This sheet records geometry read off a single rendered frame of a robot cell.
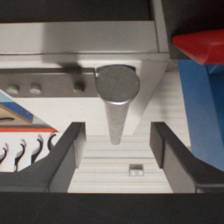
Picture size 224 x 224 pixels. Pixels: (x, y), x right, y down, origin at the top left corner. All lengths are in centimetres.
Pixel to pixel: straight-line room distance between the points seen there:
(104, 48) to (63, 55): 5
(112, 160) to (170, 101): 108
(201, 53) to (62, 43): 21
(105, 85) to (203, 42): 19
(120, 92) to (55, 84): 9
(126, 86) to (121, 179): 182
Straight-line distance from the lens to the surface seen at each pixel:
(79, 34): 21
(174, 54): 37
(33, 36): 23
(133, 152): 198
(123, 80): 17
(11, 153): 229
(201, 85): 51
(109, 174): 196
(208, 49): 30
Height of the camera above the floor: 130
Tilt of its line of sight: 19 degrees down
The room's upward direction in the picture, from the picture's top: 180 degrees counter-clockwise
